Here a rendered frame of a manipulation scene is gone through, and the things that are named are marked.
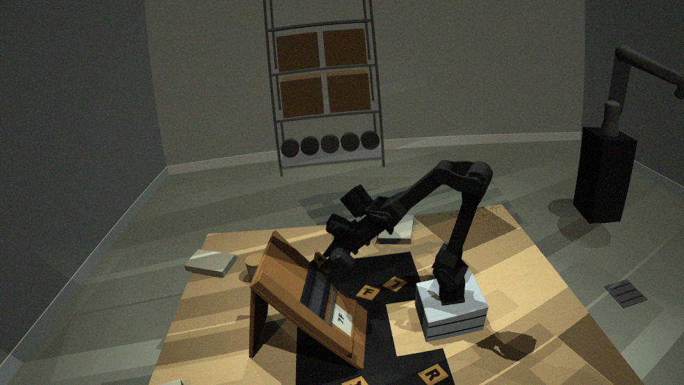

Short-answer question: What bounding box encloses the white paper ticket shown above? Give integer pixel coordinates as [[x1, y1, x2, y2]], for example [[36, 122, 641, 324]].
[[332, 303, 352, 336]]

